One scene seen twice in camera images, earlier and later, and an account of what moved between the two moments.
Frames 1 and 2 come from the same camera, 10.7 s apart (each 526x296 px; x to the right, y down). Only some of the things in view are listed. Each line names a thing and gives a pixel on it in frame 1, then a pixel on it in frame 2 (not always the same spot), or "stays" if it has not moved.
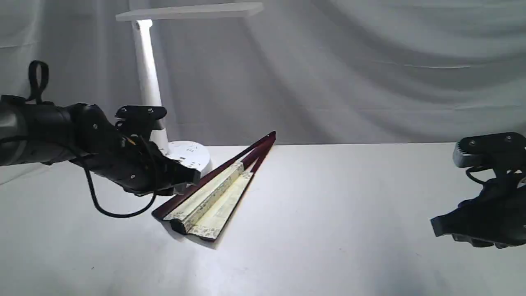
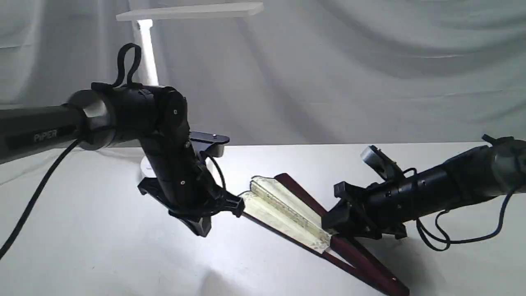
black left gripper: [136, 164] -> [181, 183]
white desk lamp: [196, 155] stays
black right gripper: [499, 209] -> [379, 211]
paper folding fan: [202, 209] -> [275, 202]
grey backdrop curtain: [302, 71] stays
